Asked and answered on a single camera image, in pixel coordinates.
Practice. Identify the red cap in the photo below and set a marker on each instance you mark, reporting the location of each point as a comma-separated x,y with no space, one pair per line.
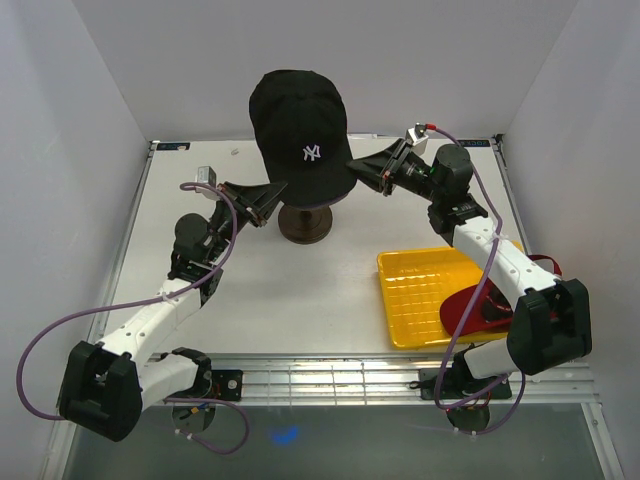
489,305

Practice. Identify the purple LA cap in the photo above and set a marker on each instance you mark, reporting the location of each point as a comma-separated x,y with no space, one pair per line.
316,205

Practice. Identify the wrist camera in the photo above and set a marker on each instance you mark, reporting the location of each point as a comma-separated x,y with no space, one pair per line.
205,180
417,137

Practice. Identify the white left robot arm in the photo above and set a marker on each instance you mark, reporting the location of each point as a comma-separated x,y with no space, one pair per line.
107,385

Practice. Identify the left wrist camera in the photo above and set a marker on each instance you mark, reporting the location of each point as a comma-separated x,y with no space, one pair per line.
205,180

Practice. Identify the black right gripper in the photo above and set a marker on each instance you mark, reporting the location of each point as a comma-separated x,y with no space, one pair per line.
380,171

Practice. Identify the yellow plastic tray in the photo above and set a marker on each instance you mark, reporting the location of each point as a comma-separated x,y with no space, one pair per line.
414,284

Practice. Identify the black cap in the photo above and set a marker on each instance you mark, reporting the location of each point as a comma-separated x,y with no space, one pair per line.
300,126

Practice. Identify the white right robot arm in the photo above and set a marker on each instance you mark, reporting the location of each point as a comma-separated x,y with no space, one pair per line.
551,322

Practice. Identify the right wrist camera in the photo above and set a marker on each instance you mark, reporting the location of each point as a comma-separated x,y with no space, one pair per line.
417,137

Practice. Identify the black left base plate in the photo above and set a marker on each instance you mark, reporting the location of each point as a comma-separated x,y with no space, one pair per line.
226,385

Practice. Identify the dark wooden round stand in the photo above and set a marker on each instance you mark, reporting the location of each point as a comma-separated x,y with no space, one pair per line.
305,226

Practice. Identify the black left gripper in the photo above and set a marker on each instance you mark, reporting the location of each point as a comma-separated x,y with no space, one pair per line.
255,205

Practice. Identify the aluminium front rail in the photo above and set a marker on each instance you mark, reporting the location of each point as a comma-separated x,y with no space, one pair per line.
368,380

